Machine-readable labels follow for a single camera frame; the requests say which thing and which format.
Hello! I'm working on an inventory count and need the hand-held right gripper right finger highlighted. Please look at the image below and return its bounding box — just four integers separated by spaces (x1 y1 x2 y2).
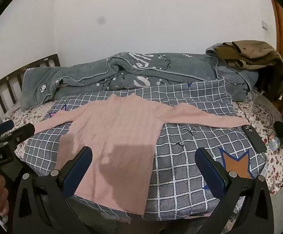
195 147 282 234

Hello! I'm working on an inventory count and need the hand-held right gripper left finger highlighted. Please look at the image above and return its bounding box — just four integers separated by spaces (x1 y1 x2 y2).
12 146 93 234

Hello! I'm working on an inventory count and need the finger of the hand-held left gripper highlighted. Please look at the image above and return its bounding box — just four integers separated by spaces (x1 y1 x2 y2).
6 122 36 149
0 120 14 138

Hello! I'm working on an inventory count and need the pink knit sweater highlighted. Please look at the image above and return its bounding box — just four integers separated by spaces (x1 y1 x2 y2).
33 95 250 216

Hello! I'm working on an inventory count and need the grey checked star blanket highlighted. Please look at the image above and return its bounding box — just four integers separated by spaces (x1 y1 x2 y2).
15 77 269 221

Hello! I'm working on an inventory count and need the dark wooden headboard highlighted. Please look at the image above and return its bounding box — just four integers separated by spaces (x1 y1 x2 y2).
0 54 61 127

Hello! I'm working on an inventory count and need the black smartphone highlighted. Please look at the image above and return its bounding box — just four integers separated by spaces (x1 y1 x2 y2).
241 125 267 154

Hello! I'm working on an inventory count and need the small clear bottle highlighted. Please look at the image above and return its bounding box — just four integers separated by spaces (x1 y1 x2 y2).
268 135 282 152

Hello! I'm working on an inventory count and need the grey printed quilt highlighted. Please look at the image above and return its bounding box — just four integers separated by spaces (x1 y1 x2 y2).
21 46 259 111

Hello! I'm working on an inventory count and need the khaki jacket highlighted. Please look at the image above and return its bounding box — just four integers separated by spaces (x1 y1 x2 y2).
215 40 283 71

